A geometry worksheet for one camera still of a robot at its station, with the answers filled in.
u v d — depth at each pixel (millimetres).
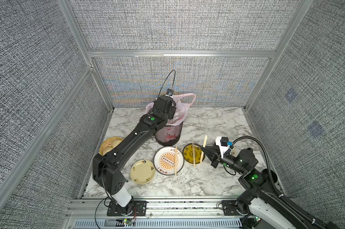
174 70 1003
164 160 900
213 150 641
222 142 574
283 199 477
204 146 662
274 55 876
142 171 840
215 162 615
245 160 530
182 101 858
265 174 779
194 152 923
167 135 862
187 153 939
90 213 719
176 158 900
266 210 572
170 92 640
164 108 567
